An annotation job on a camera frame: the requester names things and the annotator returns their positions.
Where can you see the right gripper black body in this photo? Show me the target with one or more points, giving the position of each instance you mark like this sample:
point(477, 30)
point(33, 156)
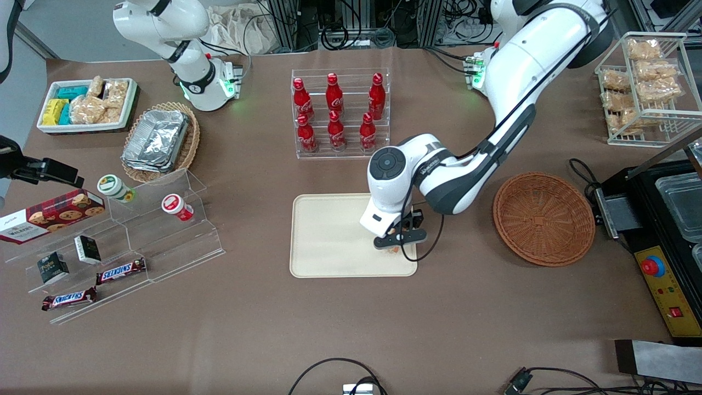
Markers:
point(24, 166)

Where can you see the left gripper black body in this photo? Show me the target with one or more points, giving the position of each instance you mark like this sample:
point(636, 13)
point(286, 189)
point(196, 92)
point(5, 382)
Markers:
point(415, 219)

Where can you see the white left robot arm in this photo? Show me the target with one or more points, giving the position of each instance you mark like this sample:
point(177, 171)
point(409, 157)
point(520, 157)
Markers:
point(515, 66)

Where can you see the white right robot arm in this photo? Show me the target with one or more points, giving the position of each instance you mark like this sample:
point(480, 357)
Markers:
point(197, 82)

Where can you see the beige plastic tray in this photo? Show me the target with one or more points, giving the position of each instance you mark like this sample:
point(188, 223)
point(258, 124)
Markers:
point(329, 236)

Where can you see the brown round wicker basket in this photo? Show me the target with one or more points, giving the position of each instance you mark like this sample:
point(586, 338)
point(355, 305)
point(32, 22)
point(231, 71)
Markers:
point(543, 219)

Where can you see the light oval wicker basket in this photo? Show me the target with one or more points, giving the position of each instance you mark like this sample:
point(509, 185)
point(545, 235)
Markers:
point(192, 142)

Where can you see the red tartan cookie box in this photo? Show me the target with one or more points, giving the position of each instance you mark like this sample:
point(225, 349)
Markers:
point(55, 216)

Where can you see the white rectangular bin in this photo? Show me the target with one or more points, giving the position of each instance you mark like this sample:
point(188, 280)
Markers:
point(82, 128)

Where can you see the green lid yoghurt cup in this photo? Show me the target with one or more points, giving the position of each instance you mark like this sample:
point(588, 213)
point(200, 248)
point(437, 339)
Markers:
point(112, 186)

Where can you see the teal snack packet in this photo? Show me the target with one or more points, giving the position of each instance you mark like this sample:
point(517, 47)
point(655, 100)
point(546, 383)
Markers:
point(71, 92)
point(66, 116)

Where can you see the yellow snack packet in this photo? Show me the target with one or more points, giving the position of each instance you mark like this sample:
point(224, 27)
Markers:
point(54, 111)

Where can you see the clear rice cracker bag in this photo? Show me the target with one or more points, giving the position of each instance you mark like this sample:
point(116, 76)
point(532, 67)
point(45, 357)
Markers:
point(116, 93)
point(114, 116)
point(96, 86)
point(88, 109)

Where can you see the small black white box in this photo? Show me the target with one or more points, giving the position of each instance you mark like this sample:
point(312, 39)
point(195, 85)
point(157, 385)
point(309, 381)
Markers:
point(88, 249)

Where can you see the clear acrylic bottle rack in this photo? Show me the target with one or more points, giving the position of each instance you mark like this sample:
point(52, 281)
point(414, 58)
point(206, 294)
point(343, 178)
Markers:
point(340, 156)

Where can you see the red cola bottle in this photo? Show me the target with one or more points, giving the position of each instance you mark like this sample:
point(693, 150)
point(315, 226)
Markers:
point(368, 134)
point(336, 134)
point(377, 99)
point(301, 101)
point(334, 96)
point(306, 137)

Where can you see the stack of foil containers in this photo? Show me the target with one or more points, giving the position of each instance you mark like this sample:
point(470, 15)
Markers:
point(156, 140)

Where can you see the Snickers chocolate bar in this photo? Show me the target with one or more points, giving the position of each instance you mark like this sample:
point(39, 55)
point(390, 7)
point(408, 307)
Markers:
point(68, 299)
point(120, 271)

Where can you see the red lid yoghurt cup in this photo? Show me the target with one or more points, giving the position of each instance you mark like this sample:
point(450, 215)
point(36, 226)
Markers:
point(174, 205)

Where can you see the clear acrylic stepped riser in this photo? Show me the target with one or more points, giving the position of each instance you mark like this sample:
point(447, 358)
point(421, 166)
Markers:
point(181, 247)
point(109, 299)

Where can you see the small silver device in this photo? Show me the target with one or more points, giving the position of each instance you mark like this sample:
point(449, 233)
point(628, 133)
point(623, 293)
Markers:
point(357, 389)

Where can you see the beige cloth bag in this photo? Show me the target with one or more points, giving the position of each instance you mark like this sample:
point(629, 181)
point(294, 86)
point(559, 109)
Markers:
point(241, 33)

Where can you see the bagged fried snack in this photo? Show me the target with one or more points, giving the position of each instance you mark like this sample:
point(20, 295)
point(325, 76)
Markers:
point(658, 92)
point(617, 100)
point(658, 70)
point(636, 118)
point(615, 80)
point(644, 49)

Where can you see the black yellow sealing machine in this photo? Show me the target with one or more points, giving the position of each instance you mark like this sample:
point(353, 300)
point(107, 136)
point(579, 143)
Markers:
point(658, 307)

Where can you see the clear plastic container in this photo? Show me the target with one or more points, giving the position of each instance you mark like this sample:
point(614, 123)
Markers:
point(697, 257)
point(683, 203)

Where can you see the grey flat strip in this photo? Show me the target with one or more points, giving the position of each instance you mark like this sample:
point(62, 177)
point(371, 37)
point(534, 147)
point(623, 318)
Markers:
point(658, 361)

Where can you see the aluminium frame post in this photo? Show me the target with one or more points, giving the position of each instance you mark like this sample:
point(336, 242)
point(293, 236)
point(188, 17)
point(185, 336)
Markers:
point(285, 22)
point(430, 22)

